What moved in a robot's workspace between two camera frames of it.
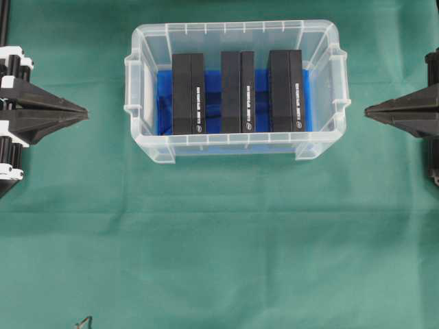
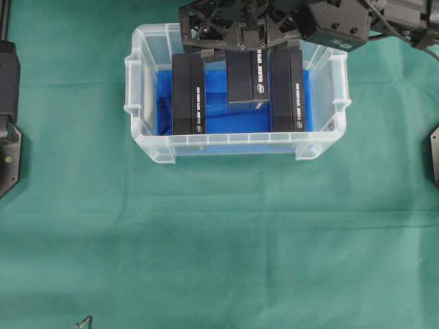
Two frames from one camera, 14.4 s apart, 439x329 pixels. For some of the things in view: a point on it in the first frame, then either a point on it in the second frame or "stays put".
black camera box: (285, 90) stays put
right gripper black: (420, 124) → (218, 25)
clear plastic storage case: (230, 87) stays put
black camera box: (237, 94) → (247, 72)
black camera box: (188, 99) stays put
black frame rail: (3, 22) stays put
